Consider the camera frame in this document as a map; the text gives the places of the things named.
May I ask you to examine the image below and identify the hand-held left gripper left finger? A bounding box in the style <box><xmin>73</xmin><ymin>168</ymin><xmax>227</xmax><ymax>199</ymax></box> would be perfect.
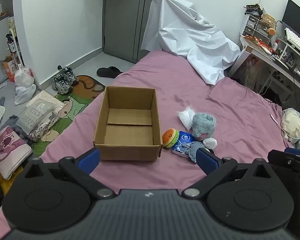
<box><xmin>24</xmin><ymin>148</ymin><xmax>116</xmax><ymax>201</ymax></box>

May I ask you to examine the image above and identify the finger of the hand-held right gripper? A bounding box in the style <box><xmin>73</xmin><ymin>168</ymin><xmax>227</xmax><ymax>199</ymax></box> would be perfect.
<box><xmin>284</xmin><ymin>148</ymin><xmax>300</xmax><ymax>157</ymax></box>
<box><xmin>267</xmin><ymin>149</ymin><xmax>300</xmax><ymax>179</ymax></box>

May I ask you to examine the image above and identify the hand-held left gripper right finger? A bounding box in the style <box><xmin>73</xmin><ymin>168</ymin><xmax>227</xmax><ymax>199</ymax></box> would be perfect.
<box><xmin>182</xmin><ymin>148</ymin><xmax>274</xmax><ymax>200</ymax></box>

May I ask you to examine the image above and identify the white soft pouch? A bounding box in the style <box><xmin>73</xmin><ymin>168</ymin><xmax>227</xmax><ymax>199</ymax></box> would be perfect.
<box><xmin>202</xmin><ymin>137</ymin><xmax>218</xmax><ymax>151</ymax></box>

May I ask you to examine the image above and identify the burger plush toy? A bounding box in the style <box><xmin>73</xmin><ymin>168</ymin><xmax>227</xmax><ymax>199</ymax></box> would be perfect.
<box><xmin>162</xmin><ymin>128</ymin><xmax>180</xmax><ymax>148</ymax></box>

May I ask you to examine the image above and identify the brown cardboard box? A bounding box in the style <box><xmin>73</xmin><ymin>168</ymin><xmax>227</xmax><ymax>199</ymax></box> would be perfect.
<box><xmin>94</xmin><ymin>86</ymin><xmax>163</xmax><ymax>162</ymax></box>

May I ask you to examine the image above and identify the cream blanket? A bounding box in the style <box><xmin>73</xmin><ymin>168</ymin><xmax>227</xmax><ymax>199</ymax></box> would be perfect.
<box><xmin>281</xmin><ymin>107</ymin><xmax>300</xmax><ymax>151</ymax></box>

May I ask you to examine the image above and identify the blue tissue pack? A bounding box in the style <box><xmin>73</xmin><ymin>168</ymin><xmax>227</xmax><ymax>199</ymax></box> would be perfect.
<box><xmin>171</xmin><ymin>131</ymin><xmax>198</xmax><ymax>158</ymax></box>

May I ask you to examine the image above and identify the grey fluffy plush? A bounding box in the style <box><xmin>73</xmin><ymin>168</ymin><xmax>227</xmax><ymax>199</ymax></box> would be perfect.
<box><xmin>191</xmin><ymin>112</ymin><xmax>217</xmax><ymax>141</ymax></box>

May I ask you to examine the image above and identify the clear bag of white beads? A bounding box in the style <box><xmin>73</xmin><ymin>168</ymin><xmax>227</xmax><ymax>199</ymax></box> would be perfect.
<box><xmin>177</xmin><ymin>106</ymin><xmax>197</xmax><ymax>132</ymax></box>

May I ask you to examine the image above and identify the cartoon floor mat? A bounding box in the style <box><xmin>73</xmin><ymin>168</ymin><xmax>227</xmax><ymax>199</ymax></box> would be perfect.
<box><xmin>32</xmin><ymin>75</ymin><xmax>106</xmax><ymax>151</ymax></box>

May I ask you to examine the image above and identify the grey mailing package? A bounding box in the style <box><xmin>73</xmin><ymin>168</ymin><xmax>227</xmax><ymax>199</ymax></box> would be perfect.
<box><xmin>16</xmin><ymin>99</ymin><xmax>56</xmax><ymax>133</ymax></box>

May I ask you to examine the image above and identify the cream patterned package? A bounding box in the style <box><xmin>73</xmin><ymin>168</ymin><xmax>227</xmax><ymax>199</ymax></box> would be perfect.
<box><xmin>26</xmin><ymin>90</ymin><xmax>62</xmax><ymax>109</ymax></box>

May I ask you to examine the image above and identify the grey white sneaker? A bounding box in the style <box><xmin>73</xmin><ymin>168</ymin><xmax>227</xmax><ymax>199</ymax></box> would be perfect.
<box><xmin>62</xmin><ymin>66</ymin><xmax>79</xmax><ymax>85</ymax></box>
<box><xmin>52</xmin><ymin>74</ymin><xmax>72</xmax><ymax>95</ymax></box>

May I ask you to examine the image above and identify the pink cartoon cushion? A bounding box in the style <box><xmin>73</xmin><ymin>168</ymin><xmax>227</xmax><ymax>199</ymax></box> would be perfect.
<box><xmin>0</xmin><ymin>126</ymin><xmax>33</xmax><ymax>180</ymax></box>

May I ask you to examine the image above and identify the black slipper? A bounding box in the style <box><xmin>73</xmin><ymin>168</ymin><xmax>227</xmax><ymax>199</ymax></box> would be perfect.
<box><xmin>96</xmin><ymin>66</ymin><xmax>124</xmax><ymax>78</ymax></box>

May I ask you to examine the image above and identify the yellow stool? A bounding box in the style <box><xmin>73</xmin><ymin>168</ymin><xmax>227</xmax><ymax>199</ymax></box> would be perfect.
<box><xmin>0</xmin><ymin>166</ymin><xmax>23</xmax><ymax>196</ymax></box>

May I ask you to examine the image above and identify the white desk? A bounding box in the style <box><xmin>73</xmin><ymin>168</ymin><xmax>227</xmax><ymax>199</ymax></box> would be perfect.
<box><xmin>239</xmin><ymin>34</ymin><xmax>300</xmax><ymax>101</ymax></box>

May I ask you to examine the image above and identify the white plastic bag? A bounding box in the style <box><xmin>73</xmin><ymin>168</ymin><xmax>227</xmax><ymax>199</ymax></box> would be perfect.
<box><xmin>14</xmin><ymin>84</ymin><xmax>37</xmax><ymax>105</ymax></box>
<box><xmin>14</xmin><ymin>65</ymin><xmax>35</xmax><ymax>88</ymax></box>

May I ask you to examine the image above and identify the white keyboard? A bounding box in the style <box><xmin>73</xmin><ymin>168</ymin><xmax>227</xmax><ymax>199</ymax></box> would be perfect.
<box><xmin>284</xmin><ymin>27</ymin><xmax>300</xmax><ymax>60</ymax></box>

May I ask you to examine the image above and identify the orange cardboard box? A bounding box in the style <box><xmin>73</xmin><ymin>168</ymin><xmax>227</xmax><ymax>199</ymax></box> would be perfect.
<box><xmin>1</xmin><ymin>55</ymin><xmax>18</xmax><ymax>82</ymax></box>

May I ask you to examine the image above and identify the white cover sheet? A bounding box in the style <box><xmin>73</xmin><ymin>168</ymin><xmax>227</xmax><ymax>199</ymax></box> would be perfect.
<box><xmin>141</xmin><ymin>0</ymin><xmax>241</xmax><ymax>86</ymax></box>

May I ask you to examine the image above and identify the small drawer organizer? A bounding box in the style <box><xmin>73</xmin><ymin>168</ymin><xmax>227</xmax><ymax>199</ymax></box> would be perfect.
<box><xmin>242</xmin><ymin>14</ymin><xmax>272</xmax><ymax>41</ymax></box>

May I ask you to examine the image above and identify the wicker basket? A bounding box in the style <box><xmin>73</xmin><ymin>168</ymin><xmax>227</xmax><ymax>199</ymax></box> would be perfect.
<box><xmin>261</xmin><ymin>14</ymin><xmax>276</xmax><ymax>28</ymax></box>

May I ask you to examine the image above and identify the black monitor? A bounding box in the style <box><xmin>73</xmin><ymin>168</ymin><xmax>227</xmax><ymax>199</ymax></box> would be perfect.
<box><xmin>282</xmin><ymin>0</ymin><xmax>300</xmax><ymax>40</ymax></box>

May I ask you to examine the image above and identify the black spray bottle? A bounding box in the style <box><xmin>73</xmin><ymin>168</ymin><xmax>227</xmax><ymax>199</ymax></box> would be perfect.
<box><xmin>5</xmin><ymin>34</ymin><xmax>17</xmax><ymax>53</ymax></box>

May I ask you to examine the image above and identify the grey door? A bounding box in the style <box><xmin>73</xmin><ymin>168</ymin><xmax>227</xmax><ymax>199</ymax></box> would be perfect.
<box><xmin>102</xmin><ymin>0</ymin><xmax>177</xmax><ymax>64</ymax></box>

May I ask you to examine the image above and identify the white cable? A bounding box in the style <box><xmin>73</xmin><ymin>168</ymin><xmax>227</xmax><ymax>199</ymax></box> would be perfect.
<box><xmin>270</xmin><ymin>114</ymin><xmax>300</xmax><ymax>139</ymax></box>

